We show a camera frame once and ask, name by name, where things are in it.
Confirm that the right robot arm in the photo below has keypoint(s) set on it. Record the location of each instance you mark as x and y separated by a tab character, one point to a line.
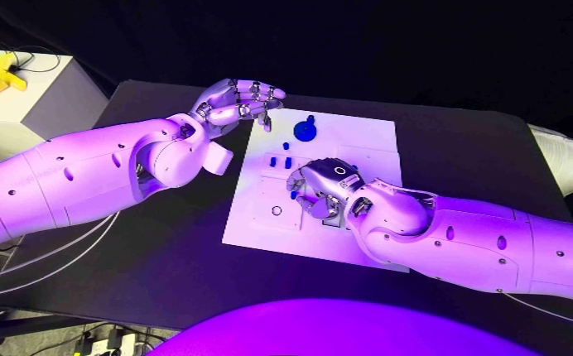
469	238

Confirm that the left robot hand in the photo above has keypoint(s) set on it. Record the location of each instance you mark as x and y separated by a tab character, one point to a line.
223	95

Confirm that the white box pedestal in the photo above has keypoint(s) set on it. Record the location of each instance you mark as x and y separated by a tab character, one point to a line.
58	95

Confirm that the yellow object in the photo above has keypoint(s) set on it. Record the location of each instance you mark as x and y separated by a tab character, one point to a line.
8	76

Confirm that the blue gear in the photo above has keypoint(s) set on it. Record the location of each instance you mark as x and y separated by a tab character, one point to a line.
304	131

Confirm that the white power strip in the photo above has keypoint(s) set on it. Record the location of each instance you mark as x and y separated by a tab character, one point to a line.
111	342

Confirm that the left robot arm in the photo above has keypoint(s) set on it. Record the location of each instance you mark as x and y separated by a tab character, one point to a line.
79	169

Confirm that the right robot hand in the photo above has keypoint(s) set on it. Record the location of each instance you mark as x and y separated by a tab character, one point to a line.
326	176

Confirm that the white task board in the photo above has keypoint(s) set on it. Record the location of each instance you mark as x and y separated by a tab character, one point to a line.
349	138

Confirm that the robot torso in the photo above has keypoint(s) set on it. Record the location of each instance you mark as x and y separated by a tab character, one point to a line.
339	331

